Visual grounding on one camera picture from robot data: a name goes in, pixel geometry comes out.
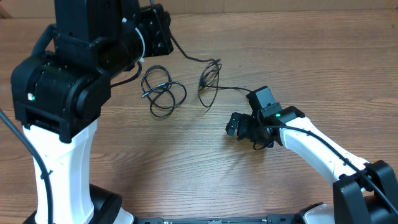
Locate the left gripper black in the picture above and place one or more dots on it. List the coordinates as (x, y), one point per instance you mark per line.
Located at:
(157, 21)

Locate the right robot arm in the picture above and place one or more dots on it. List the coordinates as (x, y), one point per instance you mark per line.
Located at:
(363, 192)

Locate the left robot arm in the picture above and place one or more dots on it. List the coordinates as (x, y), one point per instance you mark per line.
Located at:
(59, 90)

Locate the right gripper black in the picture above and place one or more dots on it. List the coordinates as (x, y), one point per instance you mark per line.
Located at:
(245, 126)

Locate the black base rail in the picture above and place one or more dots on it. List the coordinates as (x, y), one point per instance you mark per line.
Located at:
(214, 220)

